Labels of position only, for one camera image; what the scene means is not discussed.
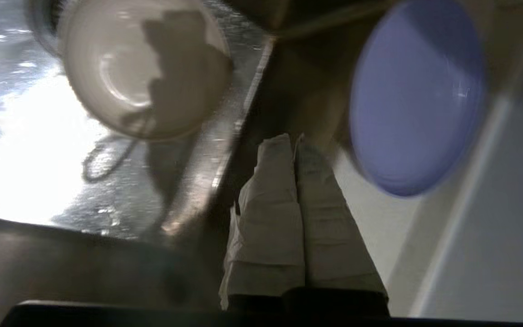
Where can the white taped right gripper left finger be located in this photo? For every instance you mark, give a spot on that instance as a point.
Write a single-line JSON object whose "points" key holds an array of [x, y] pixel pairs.
{"points": [[266, 227]]}

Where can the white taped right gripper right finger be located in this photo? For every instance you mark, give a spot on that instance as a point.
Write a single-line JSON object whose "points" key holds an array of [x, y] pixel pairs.
{"points": [[329, 236]]}

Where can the purple plastic plate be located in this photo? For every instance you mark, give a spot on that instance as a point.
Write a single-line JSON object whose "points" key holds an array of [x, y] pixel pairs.
{"points": [[416, 100]]}

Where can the beige plastic plate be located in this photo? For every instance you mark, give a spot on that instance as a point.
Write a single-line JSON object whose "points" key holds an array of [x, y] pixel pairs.
{"points": [[120, 68]]}

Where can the stainless steel sink basin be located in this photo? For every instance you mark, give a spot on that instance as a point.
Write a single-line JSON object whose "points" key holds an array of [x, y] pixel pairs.
{"points": [[39, 159]]}

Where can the round metal drain strainer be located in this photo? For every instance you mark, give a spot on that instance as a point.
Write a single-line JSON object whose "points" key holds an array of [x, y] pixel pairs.
{"points": [[41, 22]]}

